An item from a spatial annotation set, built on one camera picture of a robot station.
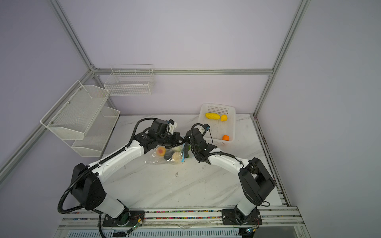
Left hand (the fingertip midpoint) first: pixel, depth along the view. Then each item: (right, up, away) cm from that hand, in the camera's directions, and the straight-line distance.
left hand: (185, 141), depth 79 cm
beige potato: (-6, -10, +9) cm, 15 cm away
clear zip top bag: (-20, -12, +13) cm, 27 cm away
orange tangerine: (+27, +1, +23) cm, 35 cm away
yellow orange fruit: (-16, -8, +14) cm, 23 cm away
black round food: (-11, -8, +12) cm, 18 cm away
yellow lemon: (+28, +15, +36) cm, 48 cm away
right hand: (-1, +5, +7) cm, 9 cm away
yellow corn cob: (+19, +17, +36) cm, 44 cm away
